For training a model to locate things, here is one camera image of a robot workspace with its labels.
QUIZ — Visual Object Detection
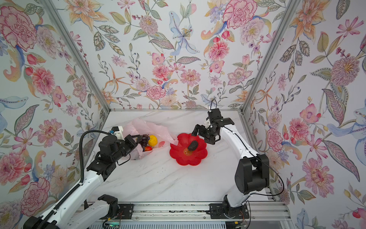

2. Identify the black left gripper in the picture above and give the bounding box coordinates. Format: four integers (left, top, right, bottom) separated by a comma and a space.
111, 135, 142, 163

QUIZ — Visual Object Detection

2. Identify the aluminium frame post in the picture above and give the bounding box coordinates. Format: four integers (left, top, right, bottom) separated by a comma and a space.
41, 1, 111, 114
241, 1, 300, 115

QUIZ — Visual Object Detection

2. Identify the aluminium frame post left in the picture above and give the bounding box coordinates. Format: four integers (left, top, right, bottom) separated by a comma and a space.
41, 1, 111, 114

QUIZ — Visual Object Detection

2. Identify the red flower-shaped plate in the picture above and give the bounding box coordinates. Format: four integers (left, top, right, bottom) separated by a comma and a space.
169, 133, 208, 166

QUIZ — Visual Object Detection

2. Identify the dark eggplant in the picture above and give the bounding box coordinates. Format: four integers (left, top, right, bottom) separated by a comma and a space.
187, 140, 199, 151

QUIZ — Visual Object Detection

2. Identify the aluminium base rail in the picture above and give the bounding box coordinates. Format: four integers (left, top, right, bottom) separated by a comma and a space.
89, 201, 295, 229

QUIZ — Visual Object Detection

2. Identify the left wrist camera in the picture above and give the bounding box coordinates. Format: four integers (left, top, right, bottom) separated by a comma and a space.
109, 126, 124, 140

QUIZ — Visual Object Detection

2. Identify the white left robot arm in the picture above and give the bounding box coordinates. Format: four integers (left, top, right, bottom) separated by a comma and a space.
23, 134, 141, 229

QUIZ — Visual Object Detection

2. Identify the dark purple grape bunch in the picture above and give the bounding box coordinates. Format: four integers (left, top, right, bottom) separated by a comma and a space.
138, 134, 150, 149

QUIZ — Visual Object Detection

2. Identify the yellow bell pepper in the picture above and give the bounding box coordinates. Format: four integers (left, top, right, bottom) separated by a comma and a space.
148, 135, 158, 148

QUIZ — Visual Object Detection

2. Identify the aluminium frame post right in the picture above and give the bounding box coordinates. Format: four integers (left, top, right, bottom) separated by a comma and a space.
241, 1, 300, 115

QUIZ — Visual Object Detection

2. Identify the black corrugated cable conduit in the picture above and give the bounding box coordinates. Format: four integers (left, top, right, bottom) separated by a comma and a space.
24, 130, 112, 229

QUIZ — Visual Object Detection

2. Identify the thin black right cable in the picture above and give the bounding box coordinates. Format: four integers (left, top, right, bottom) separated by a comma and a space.
210, 98, 285, 198

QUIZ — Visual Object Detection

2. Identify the red orange pepper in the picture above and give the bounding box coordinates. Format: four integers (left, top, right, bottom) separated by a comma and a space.
144, 146, 153, 152

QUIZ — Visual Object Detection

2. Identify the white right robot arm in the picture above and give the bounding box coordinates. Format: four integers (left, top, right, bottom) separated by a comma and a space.
192, 108, 270, 219

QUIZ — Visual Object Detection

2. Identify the pink plastic bag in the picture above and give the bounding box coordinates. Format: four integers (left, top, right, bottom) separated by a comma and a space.
123, 118, 178, 160

